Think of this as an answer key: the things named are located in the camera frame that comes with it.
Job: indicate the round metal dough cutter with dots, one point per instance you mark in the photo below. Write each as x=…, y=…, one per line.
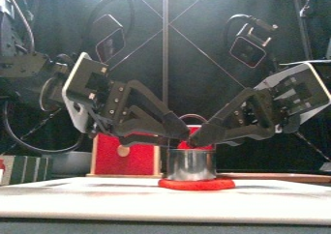
x=191, y=163

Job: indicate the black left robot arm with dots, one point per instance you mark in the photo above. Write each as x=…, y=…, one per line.
x=22, y=67

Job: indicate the red wooden drawer box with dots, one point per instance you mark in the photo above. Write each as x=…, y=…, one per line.
x=130, y=160

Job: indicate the brown wooden board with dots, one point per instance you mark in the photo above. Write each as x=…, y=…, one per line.
x=281, y=177

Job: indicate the white cutting board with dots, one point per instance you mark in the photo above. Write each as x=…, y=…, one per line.
x=163, y=202

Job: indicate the green white striped box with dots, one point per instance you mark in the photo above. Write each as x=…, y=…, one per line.
x=26, y=169

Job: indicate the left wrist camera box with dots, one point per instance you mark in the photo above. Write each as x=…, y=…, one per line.
x=110, y=38

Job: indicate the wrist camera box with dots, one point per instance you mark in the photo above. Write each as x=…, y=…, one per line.
x=110, y=38
x=247, y=49

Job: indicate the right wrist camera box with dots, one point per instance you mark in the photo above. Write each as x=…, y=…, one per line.
x=247, y=49

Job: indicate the vertical metal frame pole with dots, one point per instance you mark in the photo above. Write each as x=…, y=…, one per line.
x=166, y=44

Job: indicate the slanted dark frame pole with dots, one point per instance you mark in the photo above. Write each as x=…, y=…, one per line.
x=302, y=22

